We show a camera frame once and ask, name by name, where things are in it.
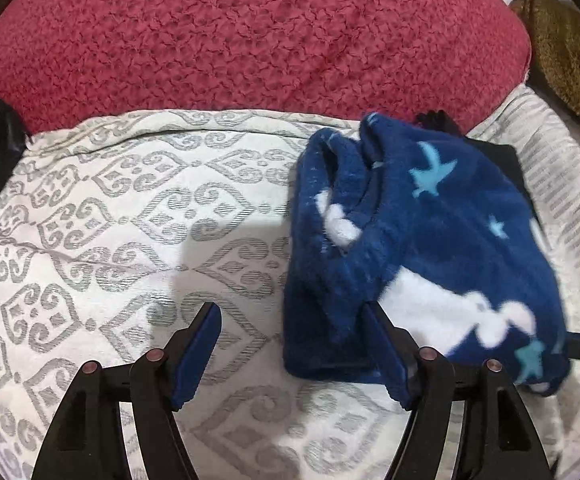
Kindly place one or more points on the golden brown textured cushion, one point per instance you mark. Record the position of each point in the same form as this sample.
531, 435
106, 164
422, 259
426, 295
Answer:
570, 60

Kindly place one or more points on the white grey patterned bedspread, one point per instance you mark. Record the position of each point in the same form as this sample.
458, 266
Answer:
120, 210

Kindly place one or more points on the black folded cloth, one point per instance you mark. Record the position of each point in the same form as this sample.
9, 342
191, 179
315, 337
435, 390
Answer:
500, 160

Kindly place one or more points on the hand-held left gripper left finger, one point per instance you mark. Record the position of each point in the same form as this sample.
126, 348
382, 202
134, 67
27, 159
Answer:
200, 355

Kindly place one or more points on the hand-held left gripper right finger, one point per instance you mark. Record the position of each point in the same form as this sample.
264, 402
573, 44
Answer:
387, 355

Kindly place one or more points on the blue star-print fleece pants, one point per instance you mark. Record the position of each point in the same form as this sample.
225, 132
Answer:
420, 230

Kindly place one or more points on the red textured cushion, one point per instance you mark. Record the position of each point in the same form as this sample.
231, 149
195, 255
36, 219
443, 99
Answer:
245, 35

